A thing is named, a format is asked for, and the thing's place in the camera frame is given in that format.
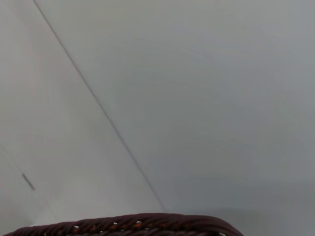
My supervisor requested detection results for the dark woven plastic basket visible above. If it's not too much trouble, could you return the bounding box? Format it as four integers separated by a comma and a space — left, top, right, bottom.
2, 213, 244, 236

